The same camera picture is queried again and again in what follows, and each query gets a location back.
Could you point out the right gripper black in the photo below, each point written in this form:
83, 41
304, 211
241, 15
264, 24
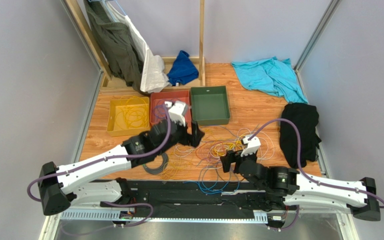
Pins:
235, 161

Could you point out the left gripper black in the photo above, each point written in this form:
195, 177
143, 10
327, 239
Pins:
194, 138

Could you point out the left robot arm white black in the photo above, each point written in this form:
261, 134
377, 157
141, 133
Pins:
56, 184

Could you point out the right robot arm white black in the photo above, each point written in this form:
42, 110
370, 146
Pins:
283, 186

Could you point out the green plastic bin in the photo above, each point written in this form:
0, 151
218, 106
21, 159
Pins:
210, 105

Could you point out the red plastic bin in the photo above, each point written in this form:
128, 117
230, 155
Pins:
157, 99

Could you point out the dark blue cloth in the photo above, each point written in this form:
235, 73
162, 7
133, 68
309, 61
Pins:
183, 71

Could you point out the white garment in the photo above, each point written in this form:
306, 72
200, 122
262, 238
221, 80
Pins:
152, 78

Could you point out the yellow plastic bin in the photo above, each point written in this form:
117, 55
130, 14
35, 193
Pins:
128, 115

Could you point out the black cloth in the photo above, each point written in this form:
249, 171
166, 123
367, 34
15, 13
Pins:
305, 117

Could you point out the cyan cloth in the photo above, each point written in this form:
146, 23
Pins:
271, 76

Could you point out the olive green garment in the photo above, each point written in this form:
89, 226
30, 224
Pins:
116, 43

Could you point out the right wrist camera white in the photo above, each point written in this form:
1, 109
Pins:
251, 145

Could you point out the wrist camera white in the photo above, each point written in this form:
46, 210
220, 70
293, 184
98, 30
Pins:
177, 111
251, 145

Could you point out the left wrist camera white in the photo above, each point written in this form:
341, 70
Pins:
177, 111

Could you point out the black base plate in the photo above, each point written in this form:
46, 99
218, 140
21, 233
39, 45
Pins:
175, 199

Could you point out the wooden rack frame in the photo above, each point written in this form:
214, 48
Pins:
110, 83

